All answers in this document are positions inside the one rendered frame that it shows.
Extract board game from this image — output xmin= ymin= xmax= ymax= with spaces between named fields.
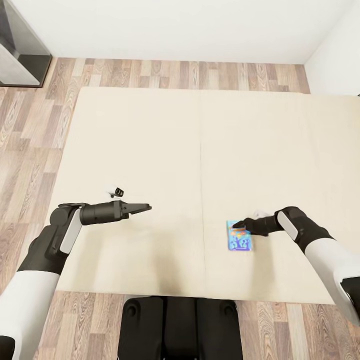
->
xmin=226 ymin=220 xmax=252 ymax=251

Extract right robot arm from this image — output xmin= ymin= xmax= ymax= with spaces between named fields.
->
xmin=232 ymin=207 xmax=360 ymax=327

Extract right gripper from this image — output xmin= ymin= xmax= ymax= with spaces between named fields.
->
xmin=232 ymin=217 xmax=273 ymax=237

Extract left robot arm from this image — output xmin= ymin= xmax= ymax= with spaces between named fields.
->
xmin=0 ymin=184 xmax=152 ymax=360

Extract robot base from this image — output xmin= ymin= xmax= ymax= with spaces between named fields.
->
xmin=117 ymin=294 xmax=244 ymax=360

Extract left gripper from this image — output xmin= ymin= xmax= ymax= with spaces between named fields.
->
xmin=94 ymin=200 xmax=152 ymax=224

